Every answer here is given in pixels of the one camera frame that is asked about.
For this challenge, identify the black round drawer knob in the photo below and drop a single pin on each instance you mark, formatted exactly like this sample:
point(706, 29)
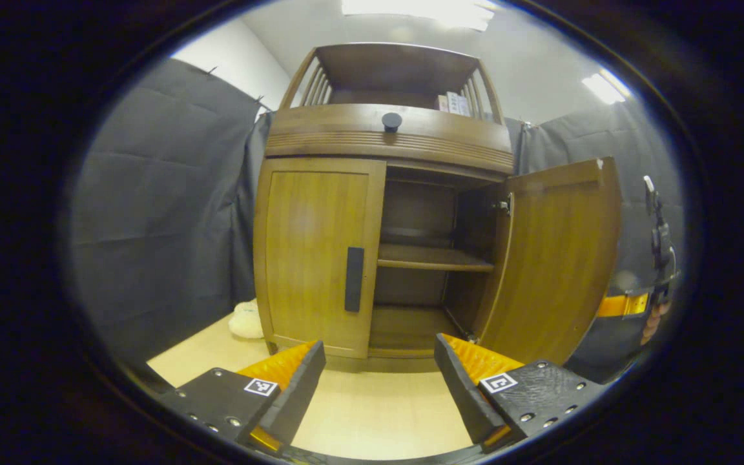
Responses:
point(391, 121)

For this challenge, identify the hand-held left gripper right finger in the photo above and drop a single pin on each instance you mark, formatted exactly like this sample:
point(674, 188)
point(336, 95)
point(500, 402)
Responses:
point(462, 394)

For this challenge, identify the tall white-spined book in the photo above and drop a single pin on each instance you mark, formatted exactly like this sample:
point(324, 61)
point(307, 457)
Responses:
point(453, 103)

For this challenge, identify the grey-spined book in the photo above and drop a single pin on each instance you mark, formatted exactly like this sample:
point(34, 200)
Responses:
point(464, 107)

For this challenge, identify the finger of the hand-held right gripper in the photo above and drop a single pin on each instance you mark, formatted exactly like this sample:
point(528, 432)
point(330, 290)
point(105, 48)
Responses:
point(620, 305)

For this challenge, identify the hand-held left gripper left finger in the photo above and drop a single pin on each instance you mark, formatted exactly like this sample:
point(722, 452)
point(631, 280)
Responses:
point(298, 394)

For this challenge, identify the large ceiling light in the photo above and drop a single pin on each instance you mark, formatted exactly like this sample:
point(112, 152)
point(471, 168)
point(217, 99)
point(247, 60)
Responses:
point(420, 10)

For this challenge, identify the wooden double-door shoe cabinet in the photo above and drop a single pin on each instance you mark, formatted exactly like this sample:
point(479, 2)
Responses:
point(411, 139)

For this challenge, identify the black backdrop cloth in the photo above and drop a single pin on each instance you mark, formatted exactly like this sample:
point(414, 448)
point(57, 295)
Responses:
point(165, 194)

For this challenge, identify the small ceiling light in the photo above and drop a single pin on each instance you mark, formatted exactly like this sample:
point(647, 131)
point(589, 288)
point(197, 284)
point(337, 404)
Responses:
point(604, 87)

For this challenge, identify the cream plush toy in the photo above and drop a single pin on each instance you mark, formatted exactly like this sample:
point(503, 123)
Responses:
point(247, 321)

